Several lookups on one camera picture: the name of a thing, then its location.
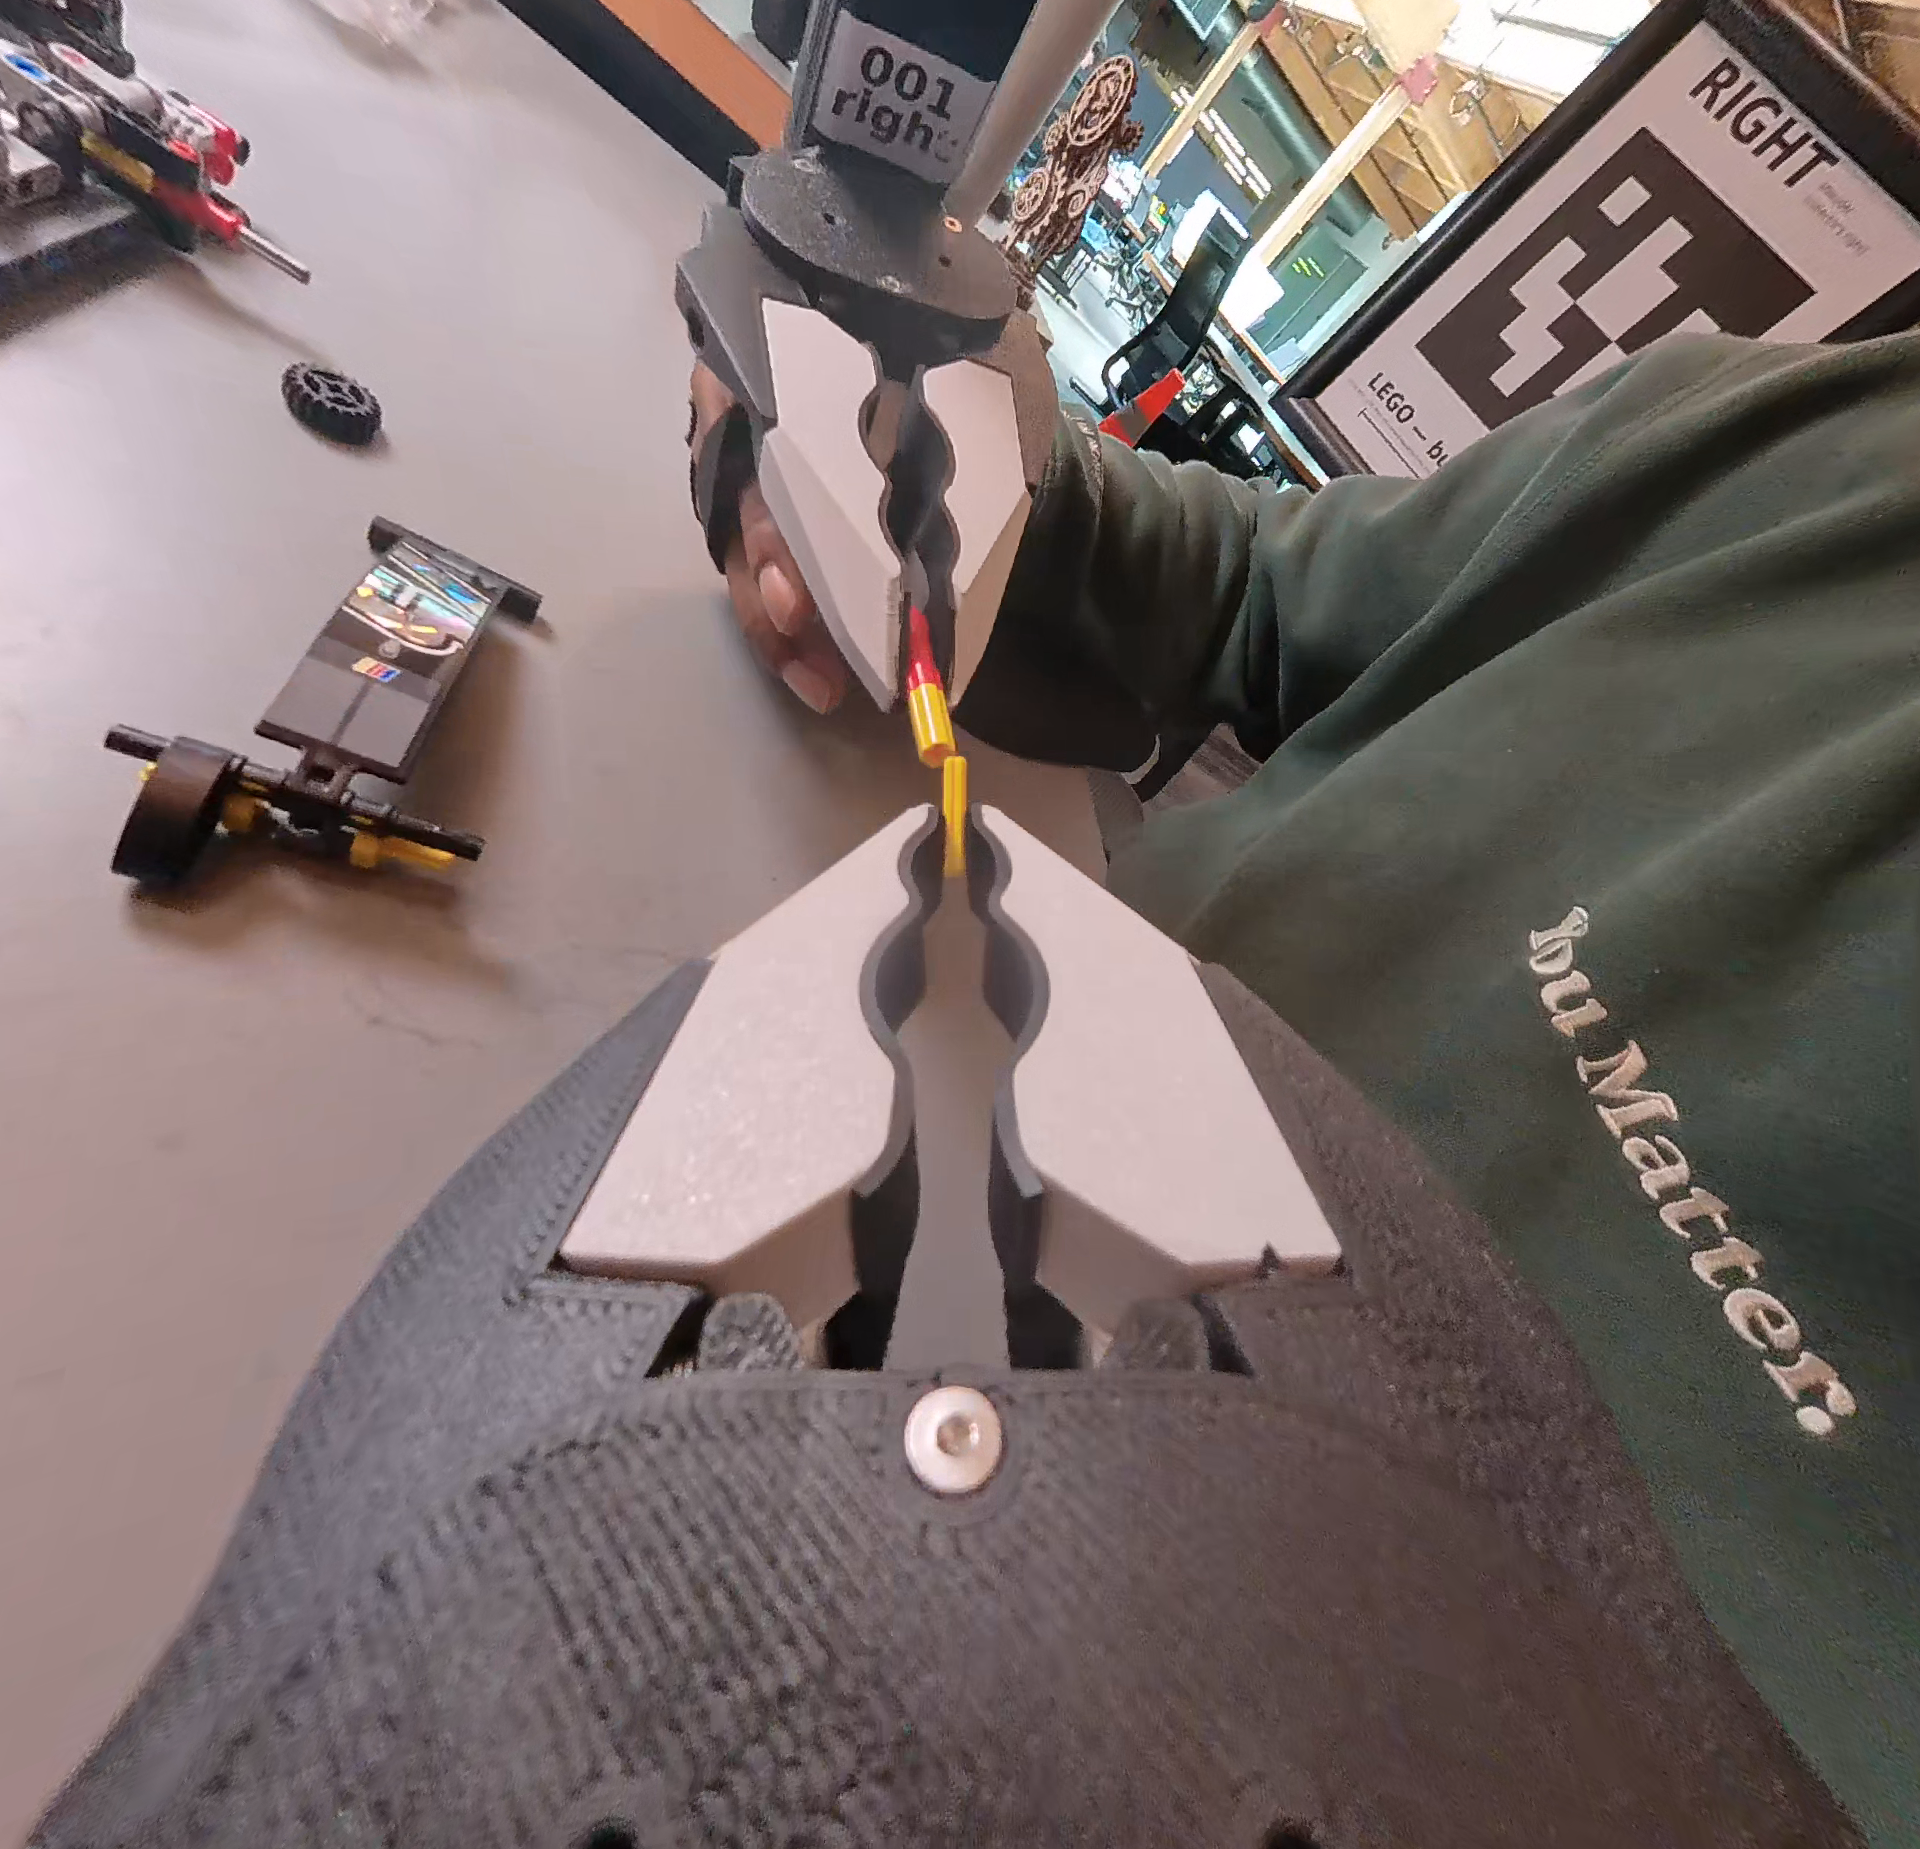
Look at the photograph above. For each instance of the red lego axle pin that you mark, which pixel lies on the red lego axle pin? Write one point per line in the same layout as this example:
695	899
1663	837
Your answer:
923	649

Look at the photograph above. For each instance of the black lego gear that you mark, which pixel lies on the black lego gear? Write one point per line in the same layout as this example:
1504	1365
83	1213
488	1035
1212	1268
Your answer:
332	403

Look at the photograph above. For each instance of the person's right hand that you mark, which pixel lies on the person's right hand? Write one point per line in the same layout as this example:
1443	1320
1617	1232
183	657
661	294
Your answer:
773	589

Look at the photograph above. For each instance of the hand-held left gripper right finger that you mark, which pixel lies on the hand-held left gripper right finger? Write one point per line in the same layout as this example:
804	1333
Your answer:
1170	1116

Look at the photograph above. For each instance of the orange traffic cone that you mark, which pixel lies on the orange traffic cone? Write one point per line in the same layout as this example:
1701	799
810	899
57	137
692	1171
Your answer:
1149	407

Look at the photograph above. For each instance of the black office chair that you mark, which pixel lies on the black office chair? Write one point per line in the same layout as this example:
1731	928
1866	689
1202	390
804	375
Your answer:
1188	320

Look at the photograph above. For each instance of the lego car chassis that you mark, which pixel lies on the lego car chassis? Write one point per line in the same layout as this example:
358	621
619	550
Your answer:
92	108

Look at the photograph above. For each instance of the person's green sweatshirt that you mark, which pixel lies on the person's green sweatshirt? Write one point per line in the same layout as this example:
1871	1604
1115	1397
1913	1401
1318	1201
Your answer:
1649	1131

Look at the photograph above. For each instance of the framed marker sign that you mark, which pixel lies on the framed marker sign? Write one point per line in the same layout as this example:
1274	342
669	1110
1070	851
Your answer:
1621	274

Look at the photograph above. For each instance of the black lego panel assembly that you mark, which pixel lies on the black lego panel assembly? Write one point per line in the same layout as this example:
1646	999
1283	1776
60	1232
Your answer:
374	665

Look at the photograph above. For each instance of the yellow lego axle connector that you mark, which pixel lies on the yellow lego axle connector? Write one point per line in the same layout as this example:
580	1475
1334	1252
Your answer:
932	721

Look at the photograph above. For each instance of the black dumbbell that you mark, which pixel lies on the black dumbbell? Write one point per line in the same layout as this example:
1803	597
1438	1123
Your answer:
780	5

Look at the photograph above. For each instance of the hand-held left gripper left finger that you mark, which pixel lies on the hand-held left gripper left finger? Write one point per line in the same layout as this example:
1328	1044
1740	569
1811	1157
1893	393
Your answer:
751	1084

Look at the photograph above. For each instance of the wooden gear model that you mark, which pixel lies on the wooden gear model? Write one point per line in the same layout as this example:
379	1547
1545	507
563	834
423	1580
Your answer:
1079	139

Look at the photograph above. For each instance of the grey pole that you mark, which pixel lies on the grey pole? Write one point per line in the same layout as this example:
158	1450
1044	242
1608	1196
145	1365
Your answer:
1052	66

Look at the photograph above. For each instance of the thin yellow lego axle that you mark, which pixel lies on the thin yellow lego axle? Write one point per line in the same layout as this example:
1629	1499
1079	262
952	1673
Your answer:
955	815

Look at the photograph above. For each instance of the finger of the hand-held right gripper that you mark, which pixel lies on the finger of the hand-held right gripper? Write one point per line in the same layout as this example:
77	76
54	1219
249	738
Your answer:
816	439
985	471

